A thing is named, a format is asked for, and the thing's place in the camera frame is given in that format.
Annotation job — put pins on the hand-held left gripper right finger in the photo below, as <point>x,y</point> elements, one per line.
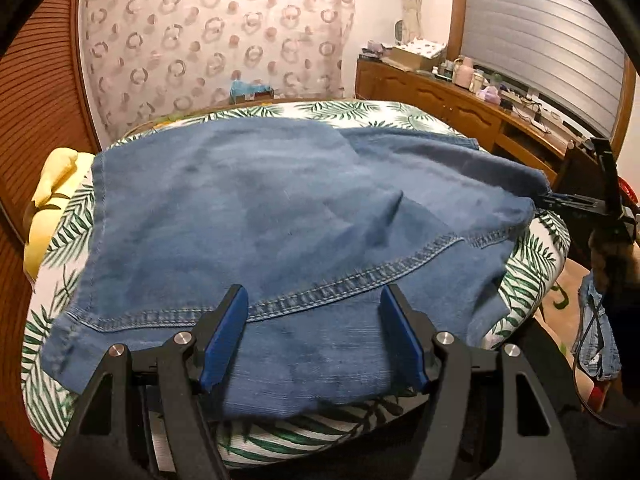
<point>402,340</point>

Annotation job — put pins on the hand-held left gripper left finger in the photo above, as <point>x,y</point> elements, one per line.
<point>227,340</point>

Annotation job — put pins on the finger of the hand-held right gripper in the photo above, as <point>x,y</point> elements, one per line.
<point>567,202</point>

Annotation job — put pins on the blue denim pants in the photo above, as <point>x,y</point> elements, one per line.
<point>275,210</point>

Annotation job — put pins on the person's right hand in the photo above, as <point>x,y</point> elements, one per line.
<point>612,257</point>

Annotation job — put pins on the purple tissue holder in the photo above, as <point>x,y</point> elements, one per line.
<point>489,95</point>

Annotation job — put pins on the blue denim garment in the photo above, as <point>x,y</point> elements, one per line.
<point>600,340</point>

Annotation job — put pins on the white jar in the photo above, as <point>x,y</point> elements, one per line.
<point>478,82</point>

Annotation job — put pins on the wooden sideboard cabinet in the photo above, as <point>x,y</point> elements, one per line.
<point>450,105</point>

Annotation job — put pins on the grey window blind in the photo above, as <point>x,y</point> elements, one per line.
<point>540,35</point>

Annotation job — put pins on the pink thermos bottle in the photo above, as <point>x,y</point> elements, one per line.
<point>462,72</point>

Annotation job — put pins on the cardboard box with floral lid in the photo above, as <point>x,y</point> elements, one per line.
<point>415,56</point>

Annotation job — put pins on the yellow plush toy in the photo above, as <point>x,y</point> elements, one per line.
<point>50,180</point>

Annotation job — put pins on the small oval mirror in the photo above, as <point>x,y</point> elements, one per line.
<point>400,31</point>

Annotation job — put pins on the beige tied curtain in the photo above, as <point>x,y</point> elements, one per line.
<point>410,0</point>

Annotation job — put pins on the circle print sheer curtain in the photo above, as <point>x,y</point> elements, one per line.
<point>200,35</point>

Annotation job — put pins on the brown slatted wooden wardrobe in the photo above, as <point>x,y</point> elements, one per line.
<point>40,85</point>

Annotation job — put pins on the wooden window frame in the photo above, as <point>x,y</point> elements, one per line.
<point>456,10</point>

